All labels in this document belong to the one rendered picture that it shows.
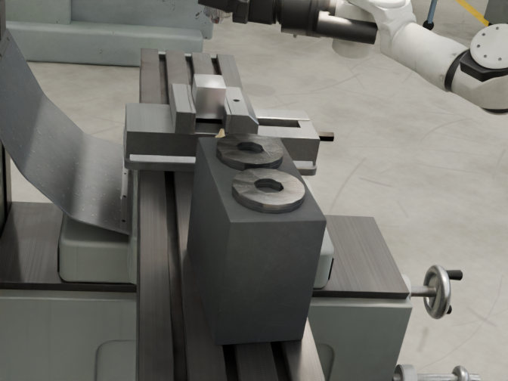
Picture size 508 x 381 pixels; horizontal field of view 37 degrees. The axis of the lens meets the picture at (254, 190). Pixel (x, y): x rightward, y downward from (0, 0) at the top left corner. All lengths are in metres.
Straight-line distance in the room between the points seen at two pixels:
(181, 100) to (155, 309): 0.46
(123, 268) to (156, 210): 0.18
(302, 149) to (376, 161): 2.29
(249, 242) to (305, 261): 0.08
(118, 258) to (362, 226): 0.57
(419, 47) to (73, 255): 0.67
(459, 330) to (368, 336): 1.20
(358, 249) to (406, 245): 1.48
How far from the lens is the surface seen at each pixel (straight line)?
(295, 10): 1.26
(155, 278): 1.10
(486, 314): 2.84
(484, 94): 1.18
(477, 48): 1.15
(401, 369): 1.64
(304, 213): 0.92
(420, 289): 1.69
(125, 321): 1.45
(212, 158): 1.01
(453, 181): 3.66
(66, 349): 1.49
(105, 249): 1.36
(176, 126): 1.34
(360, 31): 1.24
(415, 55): 1.21
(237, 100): 1.40
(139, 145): 1.35
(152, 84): 1.71
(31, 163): 1.32
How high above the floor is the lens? 1.59
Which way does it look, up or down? 29 degrees down
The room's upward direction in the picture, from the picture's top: 8 degrees clockwise
